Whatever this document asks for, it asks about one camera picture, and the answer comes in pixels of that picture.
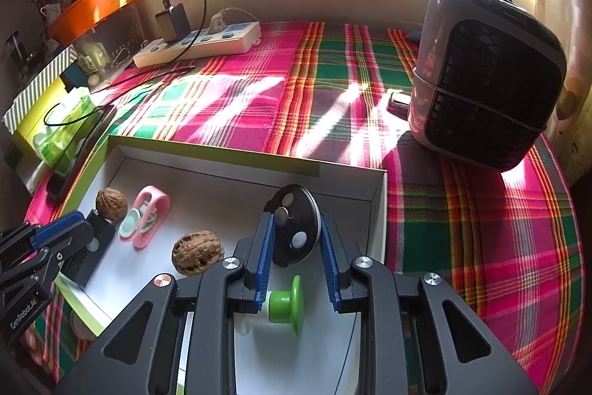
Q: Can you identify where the black oval disc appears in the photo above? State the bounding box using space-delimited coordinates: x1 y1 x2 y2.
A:
269 185 321 267

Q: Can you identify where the striped box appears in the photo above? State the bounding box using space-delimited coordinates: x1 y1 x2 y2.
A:
2 46 77 134

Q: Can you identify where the small blue box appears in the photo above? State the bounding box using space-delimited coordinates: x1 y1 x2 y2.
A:
62 62 88 88

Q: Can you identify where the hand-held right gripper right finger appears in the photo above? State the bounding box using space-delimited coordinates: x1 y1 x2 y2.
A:
319 212 539 395

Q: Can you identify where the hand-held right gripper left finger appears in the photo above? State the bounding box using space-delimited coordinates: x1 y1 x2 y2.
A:
55 212 276 395

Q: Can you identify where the orange tray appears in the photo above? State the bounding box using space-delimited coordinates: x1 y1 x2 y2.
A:
47 0 141 44

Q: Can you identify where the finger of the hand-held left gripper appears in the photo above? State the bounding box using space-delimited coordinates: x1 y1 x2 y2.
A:
0 210 95 259
0 249 65 298

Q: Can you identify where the yellow-green box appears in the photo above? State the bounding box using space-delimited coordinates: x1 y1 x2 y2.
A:
9 78 70 155

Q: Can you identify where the white power strip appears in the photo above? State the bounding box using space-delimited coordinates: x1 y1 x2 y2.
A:
133 21 263 68

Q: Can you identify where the black smartphone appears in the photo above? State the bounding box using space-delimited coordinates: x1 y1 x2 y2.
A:
46 103 118 201

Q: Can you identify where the clear plastic container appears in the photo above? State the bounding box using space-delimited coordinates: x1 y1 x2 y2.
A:
74 1 149 93

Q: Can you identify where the pink carabiner clip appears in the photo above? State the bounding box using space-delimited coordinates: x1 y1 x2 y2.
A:
118 186 172 248

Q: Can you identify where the black charger cable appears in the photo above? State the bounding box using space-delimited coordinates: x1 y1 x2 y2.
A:
44 0 207 130

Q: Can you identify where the small dark case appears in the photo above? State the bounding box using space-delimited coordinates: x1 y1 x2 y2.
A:
387 92 412 116

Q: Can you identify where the beige heart-print curtain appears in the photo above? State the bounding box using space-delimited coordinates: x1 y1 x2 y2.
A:
532 0 590 187

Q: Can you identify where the white plug with cord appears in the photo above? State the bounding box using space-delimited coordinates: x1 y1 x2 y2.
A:
209 7 260 32

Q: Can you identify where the black rectangular device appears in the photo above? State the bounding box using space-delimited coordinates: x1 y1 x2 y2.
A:
60 210 116 289

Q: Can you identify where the green white spool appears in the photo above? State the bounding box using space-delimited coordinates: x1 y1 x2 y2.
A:
233 275 305 340

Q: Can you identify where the black charger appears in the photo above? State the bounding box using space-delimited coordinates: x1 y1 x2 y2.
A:
155 4 190 43

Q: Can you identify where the green white cardboard box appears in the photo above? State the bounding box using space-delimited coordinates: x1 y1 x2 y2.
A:
53 135 388 395

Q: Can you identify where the small desk fan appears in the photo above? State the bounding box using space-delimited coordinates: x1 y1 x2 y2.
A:
407 0 568 172

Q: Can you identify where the brown walnut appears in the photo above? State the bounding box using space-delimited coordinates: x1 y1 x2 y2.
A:
171 230 226 277
95 188 128 221

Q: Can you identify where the green tissue pack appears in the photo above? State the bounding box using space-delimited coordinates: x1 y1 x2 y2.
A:
32 96 105 167

